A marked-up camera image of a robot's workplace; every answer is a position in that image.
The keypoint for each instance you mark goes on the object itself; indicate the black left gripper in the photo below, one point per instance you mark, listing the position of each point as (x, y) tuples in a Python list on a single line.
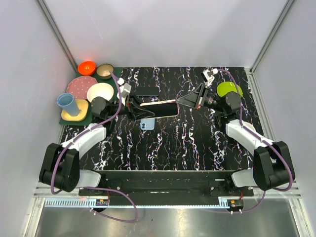
[(131, 108)]

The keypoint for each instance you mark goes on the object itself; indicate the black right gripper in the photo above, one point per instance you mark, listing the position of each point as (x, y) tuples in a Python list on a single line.
[(193, 98)]

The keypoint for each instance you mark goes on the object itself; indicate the dark blue phone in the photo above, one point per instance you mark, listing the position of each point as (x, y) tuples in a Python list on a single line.
[(147, 91)]

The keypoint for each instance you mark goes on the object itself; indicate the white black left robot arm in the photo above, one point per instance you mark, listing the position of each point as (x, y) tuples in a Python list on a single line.
[(60, 168)]

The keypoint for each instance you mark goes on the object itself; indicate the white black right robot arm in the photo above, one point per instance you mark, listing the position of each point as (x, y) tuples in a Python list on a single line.
[(272, 164)]

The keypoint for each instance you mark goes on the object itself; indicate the lime green plate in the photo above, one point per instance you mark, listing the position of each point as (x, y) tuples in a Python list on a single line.
[(226, 87)]

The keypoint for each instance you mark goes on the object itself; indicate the white bowl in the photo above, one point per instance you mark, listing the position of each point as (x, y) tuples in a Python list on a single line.
[(103, 90)]

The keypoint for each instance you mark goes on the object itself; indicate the brown patterned bowl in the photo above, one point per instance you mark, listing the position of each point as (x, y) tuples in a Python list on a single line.
[(104, 71)]

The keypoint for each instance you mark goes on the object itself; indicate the yellow square plate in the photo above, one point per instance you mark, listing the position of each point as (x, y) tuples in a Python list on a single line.
[(83, 106)]

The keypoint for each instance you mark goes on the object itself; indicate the cream floral bowl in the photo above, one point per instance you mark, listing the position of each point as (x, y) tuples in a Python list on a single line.
[(248, 126)]

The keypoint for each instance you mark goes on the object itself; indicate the pink dotted plate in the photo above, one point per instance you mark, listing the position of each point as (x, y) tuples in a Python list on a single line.
[(79, 86)]

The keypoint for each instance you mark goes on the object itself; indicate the orange bowl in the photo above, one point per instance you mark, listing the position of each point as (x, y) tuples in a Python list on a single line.
[(87, 68)]

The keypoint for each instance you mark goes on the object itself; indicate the light blue cup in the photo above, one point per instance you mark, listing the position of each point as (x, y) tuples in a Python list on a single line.
[(67, 102)]

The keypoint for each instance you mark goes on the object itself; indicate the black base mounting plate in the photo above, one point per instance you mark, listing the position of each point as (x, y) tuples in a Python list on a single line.
[(173, 188)]

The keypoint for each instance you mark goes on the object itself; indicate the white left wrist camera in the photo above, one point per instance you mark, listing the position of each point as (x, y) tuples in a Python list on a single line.
[(124, 87)]

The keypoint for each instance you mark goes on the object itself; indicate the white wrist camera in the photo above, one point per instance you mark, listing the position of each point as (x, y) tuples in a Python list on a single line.
[(209, 76), (124, 87)]

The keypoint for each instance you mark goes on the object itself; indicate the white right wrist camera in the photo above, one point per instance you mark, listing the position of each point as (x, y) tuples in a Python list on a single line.
[(209, 76)]

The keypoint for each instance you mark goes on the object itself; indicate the aluminium front rail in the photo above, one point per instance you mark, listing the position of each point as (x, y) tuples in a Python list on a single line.
[(271, 195)]

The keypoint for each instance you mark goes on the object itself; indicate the aluminium corner post right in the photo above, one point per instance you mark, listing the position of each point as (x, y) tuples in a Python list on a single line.
[(272, 34)]

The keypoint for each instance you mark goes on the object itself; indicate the aluminium corner post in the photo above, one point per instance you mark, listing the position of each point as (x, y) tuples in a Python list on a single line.
[(57, 33), (272, 34)]

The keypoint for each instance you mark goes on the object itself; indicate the aluminium corner post left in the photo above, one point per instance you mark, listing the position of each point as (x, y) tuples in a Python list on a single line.
[(57, 33)]

